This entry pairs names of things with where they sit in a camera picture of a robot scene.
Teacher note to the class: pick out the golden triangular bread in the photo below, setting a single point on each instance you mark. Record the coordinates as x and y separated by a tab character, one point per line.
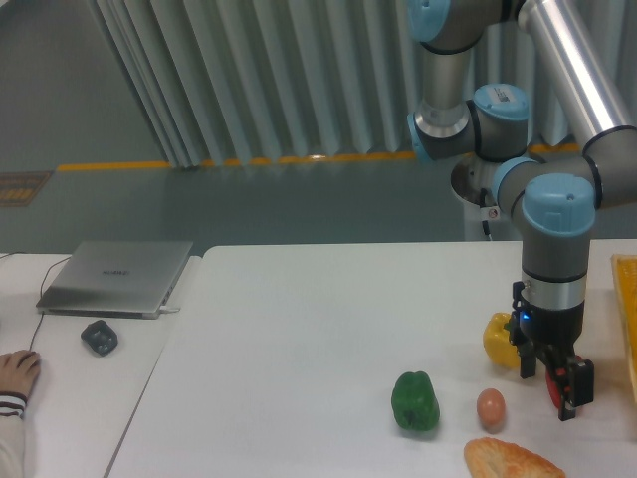
491	457

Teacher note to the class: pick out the red bell pepper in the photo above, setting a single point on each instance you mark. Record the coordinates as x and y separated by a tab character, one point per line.
552	385

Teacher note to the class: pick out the person's hand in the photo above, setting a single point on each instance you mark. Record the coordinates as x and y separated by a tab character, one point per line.
19	372

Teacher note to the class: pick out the yellow woven basket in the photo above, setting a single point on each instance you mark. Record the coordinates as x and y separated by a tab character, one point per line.
624	281

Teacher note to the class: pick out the green bell pepper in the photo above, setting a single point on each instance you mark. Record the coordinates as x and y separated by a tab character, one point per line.
414	403

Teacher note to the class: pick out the silver closed laptop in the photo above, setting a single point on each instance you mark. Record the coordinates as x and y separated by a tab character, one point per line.
118	279

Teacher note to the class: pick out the white striped sleeve forearm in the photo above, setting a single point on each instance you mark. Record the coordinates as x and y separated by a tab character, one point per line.
12	434

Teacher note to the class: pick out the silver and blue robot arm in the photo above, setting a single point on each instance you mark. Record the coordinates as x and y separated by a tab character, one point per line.
552	204

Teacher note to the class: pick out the brown egg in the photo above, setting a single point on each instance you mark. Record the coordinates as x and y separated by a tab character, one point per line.
491	408

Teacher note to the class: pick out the small black plastic device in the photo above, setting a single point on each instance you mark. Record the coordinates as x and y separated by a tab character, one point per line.
100	337

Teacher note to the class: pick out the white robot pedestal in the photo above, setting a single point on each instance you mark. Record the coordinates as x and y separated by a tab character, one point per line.
471	181

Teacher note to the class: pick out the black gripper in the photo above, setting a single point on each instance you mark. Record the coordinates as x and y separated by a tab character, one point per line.
549	336

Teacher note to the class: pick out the yellow bell pepper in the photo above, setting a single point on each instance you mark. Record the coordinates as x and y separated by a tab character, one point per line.
496	342

